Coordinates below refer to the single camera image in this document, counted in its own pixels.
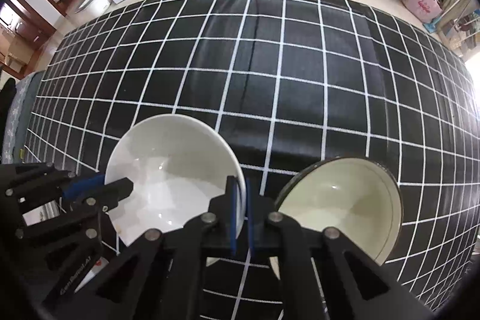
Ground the sofa with patterned cover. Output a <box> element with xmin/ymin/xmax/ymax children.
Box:
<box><xmin>0</xmin><ymin>70</ymin><xmax>44</xmax><ymax>165</ymax></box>

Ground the green patterned bowl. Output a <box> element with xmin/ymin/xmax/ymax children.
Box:
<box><xmin>274</xmin><ymin>156</ymin><xmax>404</xmax><ymax>266</ymax></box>

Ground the pink bag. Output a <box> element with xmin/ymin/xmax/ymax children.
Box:
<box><xmin>402</xmin><ymin>0</ymin><xmax>443</xmax><ymax>22</ymax></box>

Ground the brown wooden door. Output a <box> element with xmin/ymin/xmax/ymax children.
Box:
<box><xmin>0</xmin><ymin>0</ymin><xmax>61</xmax><ymax>69</ymax></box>

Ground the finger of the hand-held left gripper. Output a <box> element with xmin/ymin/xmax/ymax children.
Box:
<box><xmin>14</xmin><ymin>177</ymin><xmax>134</xmax><ymax>243</ymax></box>
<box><xmin>0</xmin><ymin>161</ymin><xmax>106</xmax><ymax>216</ymax></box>

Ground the white grey bucket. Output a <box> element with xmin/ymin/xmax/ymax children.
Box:
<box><xmin>65</xmin><ymin>0</ymin><xmax>111</xmax><ymax>18</ymax></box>

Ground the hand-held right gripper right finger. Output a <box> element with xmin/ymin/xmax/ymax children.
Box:
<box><xmin>247</xmin><ymin>181</ymin><xmax>436</xmax><ymax>320</ymax></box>

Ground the plain white plate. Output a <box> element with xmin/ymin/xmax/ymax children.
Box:
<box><xmin>22</xmin><ymin>202</ymin><xmax>124</xmax><ymax>292</ymax></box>

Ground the white bowl with dark print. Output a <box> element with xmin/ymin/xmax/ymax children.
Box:
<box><xmin>104</xmin><ymin>113</ymin><xmax>247</xmax><ymax>247</ymax></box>

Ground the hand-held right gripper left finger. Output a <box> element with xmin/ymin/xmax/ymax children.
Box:
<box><xmin>39</xmin><ymin>175</ymin><xmax>241</xmax><ymax>320</ymax></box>

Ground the dark cloth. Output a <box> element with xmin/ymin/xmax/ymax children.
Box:
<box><xmin>0</xmin><ymin>76</ymin><xmax>17</xmax><ymax>126</ymax></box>

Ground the black white checkered tablecloth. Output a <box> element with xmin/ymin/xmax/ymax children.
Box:
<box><xmin>5</xmin><ymin>0</ymin><xmax>480</xmax><ymax>320</ymax></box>

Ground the arched floor mirror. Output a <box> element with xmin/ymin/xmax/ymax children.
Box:
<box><xmin>437</xmin><ymin>0</ymin><xmax>480</xmax><ymax>54</ymax></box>

